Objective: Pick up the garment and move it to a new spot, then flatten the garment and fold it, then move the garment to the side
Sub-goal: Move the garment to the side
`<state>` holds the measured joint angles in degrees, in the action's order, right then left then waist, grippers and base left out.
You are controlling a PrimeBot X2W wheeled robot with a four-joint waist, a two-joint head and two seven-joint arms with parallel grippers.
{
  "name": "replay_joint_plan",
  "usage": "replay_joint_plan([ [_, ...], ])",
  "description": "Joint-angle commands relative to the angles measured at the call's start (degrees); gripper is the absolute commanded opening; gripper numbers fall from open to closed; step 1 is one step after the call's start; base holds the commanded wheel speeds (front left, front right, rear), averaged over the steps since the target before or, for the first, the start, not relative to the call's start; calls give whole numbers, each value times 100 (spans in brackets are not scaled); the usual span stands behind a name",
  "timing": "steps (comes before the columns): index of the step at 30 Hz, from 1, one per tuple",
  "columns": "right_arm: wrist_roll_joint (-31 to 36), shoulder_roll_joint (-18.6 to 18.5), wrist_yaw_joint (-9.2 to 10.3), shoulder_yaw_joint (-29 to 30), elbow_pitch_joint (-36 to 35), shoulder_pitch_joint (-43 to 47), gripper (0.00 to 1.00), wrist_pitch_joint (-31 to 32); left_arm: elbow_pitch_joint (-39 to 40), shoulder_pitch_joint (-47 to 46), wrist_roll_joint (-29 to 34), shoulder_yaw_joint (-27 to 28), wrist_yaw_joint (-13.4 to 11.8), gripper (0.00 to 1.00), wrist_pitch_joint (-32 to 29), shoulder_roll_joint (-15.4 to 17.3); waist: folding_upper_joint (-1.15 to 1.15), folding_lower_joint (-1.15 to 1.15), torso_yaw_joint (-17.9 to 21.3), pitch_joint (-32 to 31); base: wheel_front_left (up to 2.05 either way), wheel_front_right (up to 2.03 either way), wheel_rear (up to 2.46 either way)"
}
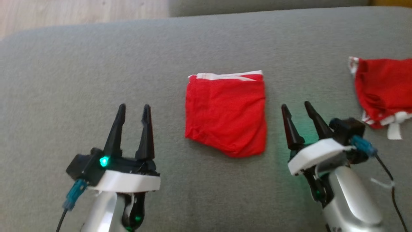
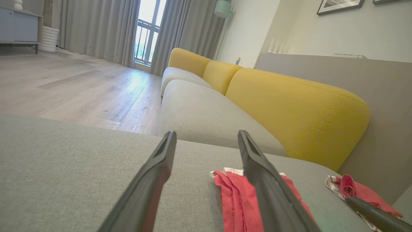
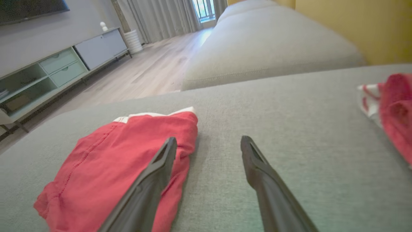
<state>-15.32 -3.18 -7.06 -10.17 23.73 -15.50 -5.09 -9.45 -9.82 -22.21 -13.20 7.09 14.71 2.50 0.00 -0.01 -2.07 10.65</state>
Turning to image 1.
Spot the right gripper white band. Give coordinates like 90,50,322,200
281,101,353,176

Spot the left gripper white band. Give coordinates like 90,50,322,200
95,103,161,193

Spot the red shorts white stripe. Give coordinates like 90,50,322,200
185,70,267,158

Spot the large grey sofa seat cushion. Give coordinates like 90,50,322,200
0,6,412,232

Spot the red jersey number 23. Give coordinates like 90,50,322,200
348,57,412,140

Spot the yellow sofa back cushion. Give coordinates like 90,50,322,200
369,0,412,7

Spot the right cable blue connector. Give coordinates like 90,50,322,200
351,135,408,232

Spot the cable blue connector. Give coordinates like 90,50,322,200
351,135,408,232
56,179,88,232

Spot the left cable blue connector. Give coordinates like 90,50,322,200
56,179,88,232

